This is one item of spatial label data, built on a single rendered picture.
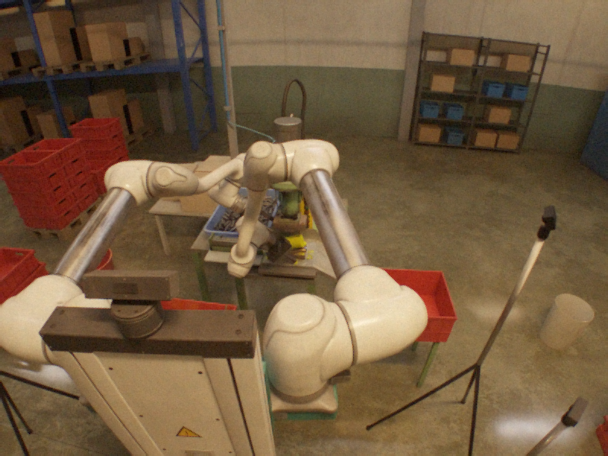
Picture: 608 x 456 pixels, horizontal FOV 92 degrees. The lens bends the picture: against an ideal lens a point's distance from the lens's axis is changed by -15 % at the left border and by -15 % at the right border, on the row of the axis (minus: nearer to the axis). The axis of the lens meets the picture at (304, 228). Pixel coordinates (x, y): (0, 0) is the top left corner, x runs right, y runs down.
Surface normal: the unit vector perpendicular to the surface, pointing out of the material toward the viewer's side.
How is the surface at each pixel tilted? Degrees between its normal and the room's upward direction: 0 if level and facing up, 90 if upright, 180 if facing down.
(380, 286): 14
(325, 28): 90
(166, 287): 61
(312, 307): 10
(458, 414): 0
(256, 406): 90
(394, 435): 0
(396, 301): 7
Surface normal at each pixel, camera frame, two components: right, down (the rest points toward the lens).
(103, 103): -0.12, 0.55
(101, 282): 0.02, 0.09
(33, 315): 0.04, -0.71
